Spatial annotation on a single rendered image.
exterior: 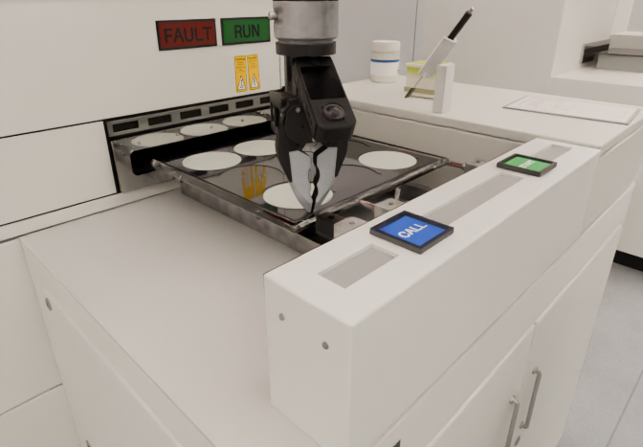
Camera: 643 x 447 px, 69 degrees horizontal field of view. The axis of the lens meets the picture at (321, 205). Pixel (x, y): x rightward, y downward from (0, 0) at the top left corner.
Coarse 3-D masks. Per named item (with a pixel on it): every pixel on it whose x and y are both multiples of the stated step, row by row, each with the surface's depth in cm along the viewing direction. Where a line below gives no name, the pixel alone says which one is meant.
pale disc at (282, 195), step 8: (288, 184) 72; (312, 184) 72; (264, 192) 68; (272, 192) 68; (280, 192) 68; (288, 192) 68; (312, 192) 68; (328, 192) 68; (272, 200) 66; (280, 200) 66; (288, 200) 66; (296, 200) 66; (328, 200) 66; (288, 208) 63; (296, 208) 63
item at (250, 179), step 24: (312, 144) 91; (360, 144) 91; (240, 168) 78; (264, 168) 78; (312, 168) 78; (360, 168) 78; (384, 168) 78; (408, 168) 78; (240, 192) 68; (336, 192) 68; (360, 192) 69; (288, 216) 61
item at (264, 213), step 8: (152, 160) 81; (160, 168) 79; (168, 168) 77; (176, 176) 76; (184, 176) 74; (192, 176) 74; (192, 184) 73; (200, 184) 71; (208, 184) 71; (208, 192) 70; (216, 192) 69; (224, 192) 68; (224, 200) 68; (232, 200) 66; (240, 200) 65; (240, 208) 65; (248, 208) 64; (256, 208) 63; (264, 216) 62; (272, 216) 61; (280, 216) 60; (280, 224) 60; (288, 224) 59; (296, 224) 58; (296, 232) 59
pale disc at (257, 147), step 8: (240, 144) 91; (248, 144) 91; (256, 144) 91; (264, 144) 91; (272, 144) 91; (240, 152) 86; (248, 152) 86; (256, 152) 86; (264, 152) 86; (272, 152) 86
